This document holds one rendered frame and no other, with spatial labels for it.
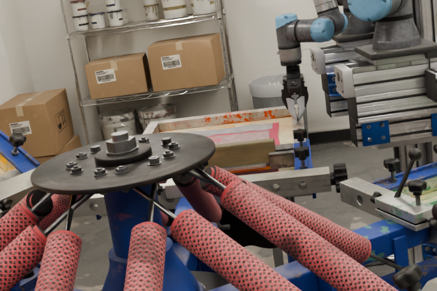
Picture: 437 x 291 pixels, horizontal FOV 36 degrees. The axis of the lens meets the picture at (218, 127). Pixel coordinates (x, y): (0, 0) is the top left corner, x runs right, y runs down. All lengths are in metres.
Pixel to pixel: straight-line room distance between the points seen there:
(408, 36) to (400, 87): 0.16
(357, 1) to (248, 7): 3.55
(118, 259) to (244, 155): 0.89
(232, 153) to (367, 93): 0.50
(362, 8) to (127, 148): 1.14
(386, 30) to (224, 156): 0.66
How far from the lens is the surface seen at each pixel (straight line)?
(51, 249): 0.95
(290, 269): 1.28
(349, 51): 2.64
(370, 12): 2.03
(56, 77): 5.95
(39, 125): 5.08
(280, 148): 1.96
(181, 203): 1.61
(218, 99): 5.68
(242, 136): 2.33
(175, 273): 1.12
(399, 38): 2.16
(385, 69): 2.16
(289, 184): 1.68
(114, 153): 1.06
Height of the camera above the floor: 1.58
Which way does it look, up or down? 13 degrees down
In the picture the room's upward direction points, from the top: 8 degrees counter-clockwise
